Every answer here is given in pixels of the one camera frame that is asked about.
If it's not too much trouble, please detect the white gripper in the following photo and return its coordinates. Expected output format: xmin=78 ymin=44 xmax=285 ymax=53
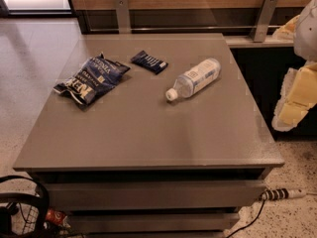
xmin=271 ymin=0 xmax=317 ymax=132

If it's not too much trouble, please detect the clear plastic water bottle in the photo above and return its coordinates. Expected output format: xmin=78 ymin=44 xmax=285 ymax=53
xmin=165 ymin=59 xmax=221 ymax=101

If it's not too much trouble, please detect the white power strip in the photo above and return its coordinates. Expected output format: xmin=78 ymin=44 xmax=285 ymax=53
xmin=259 ymin=188 xmax=307 ymax=201

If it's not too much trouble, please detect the small dark blue snack packet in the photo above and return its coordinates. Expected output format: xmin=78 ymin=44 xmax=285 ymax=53
xmin=131 ymin=51 xmax=168 ymax=74

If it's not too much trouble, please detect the grey drawer cabinet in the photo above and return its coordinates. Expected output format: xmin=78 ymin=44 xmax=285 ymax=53
xmin=14 ymin=34 xmax=283 ymax=238

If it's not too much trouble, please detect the upper grey drawer front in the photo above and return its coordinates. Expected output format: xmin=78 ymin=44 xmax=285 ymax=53
xmin=47 ymin=180 xmax=265 ymax=211

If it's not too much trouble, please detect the grey drawer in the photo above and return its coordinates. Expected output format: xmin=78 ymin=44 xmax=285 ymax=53
xmin=69 ymin=213 xmax=240 ymax=233
xmin=47 ymin=180 xmax=265 ymax=211

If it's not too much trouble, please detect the blue chip bag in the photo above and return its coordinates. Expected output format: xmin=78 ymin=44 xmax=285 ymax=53
xmin=53 ymin=54 xmax=131 ymax=107

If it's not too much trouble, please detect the lower grey drawer front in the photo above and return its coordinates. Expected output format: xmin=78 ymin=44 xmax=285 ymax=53
xmin=69 ymin=213 xmax=240 ymax=233

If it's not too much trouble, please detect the red snack packet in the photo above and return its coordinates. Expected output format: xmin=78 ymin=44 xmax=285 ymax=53
xmin=46 ymin=208 xmax=69 ymax=227

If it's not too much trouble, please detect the right metal wall bracket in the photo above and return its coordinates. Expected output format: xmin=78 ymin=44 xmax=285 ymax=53
xmin=250 ymin=0 xmax=278 ymax=43

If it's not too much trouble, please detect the metal wall bracket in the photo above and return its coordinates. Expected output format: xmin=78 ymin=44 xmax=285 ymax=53
xmin=250 ymin=0 xmax=278 ymax=43
xmin=114 ymin=0 xmax=132 ymax=34

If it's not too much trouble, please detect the black power cable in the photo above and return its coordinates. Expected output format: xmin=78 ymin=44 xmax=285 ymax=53
xmin=225 ymin=199 xmax=266 ymax=238

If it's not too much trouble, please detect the left metal wall bracket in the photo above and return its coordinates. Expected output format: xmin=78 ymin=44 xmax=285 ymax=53
xmin=114 ymin=0 xmax=132 ymax=34

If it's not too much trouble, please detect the horizontal metal rail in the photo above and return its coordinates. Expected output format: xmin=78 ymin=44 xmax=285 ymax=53
xmin=88 ymin=25 xmax=281 ymax=32

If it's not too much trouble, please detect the black wire basket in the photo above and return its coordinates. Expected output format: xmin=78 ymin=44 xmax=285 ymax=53
xmin=0 ymin=175 xmax=51 ymax=238

